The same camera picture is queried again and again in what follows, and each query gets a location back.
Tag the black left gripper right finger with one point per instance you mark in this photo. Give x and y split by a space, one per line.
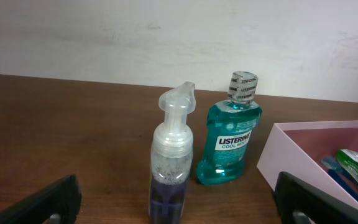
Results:
299 202

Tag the teal Listerine mouthwash bottle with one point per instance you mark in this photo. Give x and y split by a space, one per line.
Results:
230 124

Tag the clear foam pump bottle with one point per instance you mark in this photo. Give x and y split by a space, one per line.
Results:
171 156

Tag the blue white toothbrush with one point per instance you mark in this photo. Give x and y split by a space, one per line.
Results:
332 164

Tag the pink cardboard box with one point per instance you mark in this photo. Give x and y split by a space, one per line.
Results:
299 148

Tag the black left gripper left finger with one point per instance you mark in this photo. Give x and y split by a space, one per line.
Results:
61 198

